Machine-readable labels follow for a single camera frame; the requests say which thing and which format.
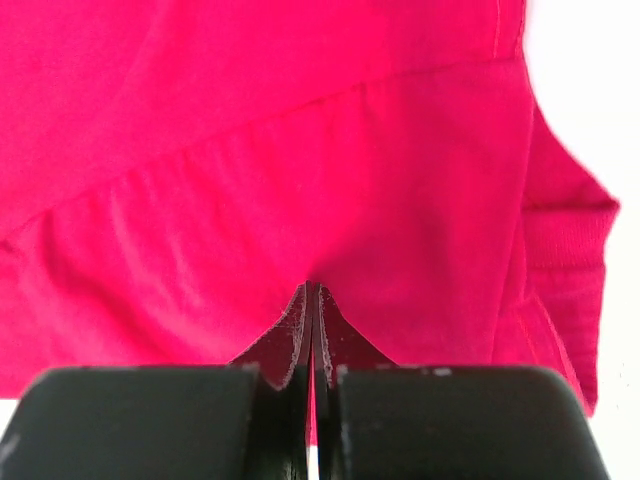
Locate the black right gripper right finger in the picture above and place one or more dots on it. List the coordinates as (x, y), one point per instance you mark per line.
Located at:
(336, 343)

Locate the magenta t shirt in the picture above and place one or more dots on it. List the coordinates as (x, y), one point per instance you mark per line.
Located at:
(171, 171)

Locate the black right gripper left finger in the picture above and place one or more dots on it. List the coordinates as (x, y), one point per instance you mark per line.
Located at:
(276, 445)

